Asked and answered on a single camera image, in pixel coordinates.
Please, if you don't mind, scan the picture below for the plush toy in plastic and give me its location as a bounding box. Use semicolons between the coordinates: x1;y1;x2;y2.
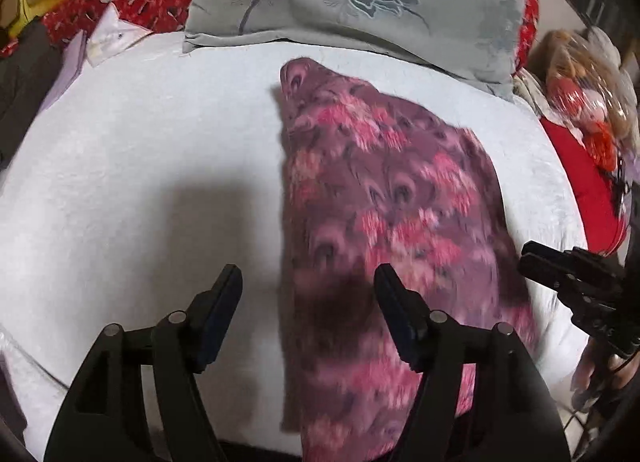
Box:
529;28;639;174

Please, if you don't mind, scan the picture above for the dark clothes pile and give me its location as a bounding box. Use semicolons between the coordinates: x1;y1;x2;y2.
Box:
0;18;62;170

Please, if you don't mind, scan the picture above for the purple pink floral garment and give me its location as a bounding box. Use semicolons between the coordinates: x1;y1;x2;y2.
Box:
280;58;539;461

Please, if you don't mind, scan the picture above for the red blanket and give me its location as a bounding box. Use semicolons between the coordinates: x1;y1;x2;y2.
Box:
539;118;626;255

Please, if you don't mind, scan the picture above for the grey floral pillow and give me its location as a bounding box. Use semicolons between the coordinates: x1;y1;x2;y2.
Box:
186;0;526;99

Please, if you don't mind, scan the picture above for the person's right hand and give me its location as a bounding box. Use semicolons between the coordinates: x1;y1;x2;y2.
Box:
570;338;639;412

